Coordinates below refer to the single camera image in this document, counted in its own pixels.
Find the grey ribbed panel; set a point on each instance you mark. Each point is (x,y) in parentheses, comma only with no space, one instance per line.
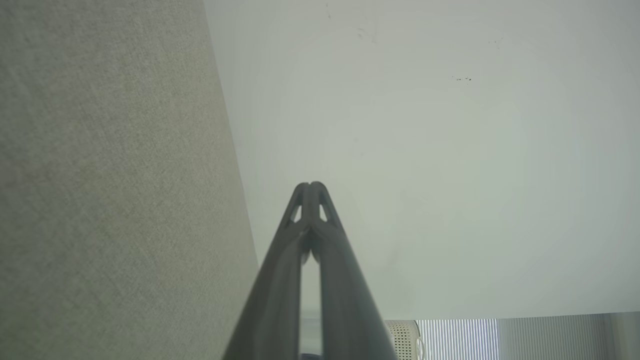
(550,337)

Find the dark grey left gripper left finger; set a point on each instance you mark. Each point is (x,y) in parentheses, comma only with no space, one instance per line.
(272,300)

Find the grey fabric sofa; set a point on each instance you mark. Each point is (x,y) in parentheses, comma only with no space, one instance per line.
(110,180)

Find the white vertical blinds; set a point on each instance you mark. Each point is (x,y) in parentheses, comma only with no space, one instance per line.
(457,340)

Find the white perforated basket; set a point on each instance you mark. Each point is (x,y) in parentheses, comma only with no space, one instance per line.
(403,341)

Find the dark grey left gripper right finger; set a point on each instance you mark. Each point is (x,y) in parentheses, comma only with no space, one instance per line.
(345,300)

